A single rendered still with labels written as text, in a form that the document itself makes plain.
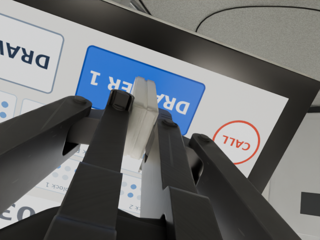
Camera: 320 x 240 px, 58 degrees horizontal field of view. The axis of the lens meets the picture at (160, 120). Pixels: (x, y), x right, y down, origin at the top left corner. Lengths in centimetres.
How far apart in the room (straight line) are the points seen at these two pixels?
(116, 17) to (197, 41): 6
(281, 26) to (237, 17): 22
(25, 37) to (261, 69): 17
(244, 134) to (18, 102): 18
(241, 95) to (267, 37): 150
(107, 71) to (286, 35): 154
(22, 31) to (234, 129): 18
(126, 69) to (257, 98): 11
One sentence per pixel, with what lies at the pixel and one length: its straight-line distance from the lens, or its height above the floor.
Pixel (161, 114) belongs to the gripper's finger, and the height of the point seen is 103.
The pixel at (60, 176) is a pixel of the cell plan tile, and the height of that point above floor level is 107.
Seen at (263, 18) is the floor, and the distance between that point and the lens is 162.
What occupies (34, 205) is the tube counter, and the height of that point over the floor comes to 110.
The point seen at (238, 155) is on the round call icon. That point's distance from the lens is 26.
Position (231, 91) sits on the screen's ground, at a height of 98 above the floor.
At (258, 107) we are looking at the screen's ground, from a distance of 24.
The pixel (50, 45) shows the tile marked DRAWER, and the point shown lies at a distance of 23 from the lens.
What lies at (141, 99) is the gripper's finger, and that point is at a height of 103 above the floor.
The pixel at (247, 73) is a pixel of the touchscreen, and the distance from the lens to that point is 23.
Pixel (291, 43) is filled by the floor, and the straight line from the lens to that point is 177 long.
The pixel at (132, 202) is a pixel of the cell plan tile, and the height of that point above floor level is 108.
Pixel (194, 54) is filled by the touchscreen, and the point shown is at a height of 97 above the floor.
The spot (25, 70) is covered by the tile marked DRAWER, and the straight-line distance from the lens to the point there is 24.
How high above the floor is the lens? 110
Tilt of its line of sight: 21 degrees down
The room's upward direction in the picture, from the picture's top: 166 degrees counter-clockwise
